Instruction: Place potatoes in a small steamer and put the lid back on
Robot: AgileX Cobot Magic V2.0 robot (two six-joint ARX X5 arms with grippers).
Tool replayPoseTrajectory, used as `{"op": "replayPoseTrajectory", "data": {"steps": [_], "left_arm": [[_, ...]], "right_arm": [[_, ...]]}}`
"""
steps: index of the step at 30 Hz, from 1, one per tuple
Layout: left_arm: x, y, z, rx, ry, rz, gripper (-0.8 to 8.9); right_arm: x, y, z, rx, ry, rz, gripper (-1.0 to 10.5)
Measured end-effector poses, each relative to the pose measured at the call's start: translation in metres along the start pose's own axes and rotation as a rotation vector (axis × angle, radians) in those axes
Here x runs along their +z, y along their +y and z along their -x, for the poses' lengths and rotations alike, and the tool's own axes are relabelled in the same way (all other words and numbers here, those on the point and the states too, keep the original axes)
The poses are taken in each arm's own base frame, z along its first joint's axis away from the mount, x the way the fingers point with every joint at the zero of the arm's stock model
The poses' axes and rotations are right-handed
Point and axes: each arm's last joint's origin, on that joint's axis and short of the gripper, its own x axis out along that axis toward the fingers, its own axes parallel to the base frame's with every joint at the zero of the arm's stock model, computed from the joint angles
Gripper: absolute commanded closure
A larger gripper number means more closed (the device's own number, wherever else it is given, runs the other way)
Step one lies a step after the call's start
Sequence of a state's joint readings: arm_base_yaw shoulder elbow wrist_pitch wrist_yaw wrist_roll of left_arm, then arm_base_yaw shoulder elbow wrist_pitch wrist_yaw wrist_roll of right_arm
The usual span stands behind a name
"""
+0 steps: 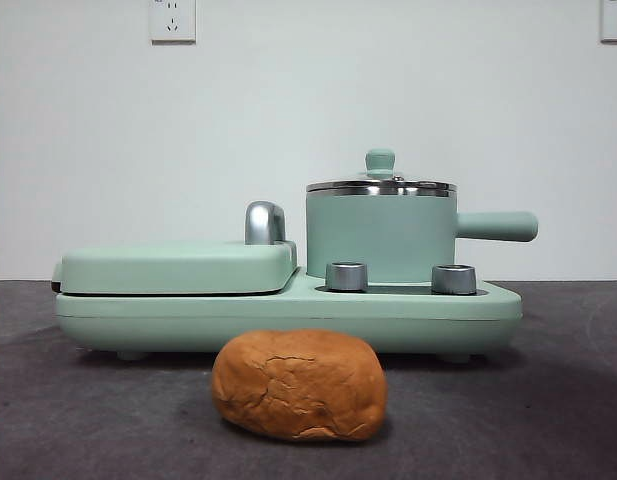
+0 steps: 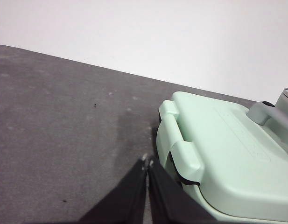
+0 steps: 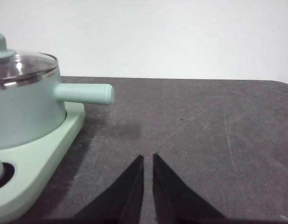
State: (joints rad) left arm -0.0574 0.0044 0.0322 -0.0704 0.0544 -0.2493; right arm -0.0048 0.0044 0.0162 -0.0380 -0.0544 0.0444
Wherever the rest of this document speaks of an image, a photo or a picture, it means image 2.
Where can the mint green breakfast machine base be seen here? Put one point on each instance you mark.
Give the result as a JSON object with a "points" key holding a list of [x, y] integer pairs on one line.
{"points": [[227, 220]]}

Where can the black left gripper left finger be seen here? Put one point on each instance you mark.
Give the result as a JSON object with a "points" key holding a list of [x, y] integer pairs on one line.
{"points": [[125, 200]]}

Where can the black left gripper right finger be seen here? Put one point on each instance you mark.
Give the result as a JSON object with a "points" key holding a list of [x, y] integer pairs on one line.
{"points": [[167, 200]]}

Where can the mint green griddle cover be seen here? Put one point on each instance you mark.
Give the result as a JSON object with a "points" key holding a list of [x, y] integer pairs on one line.
{"points": [[227, 144]]}

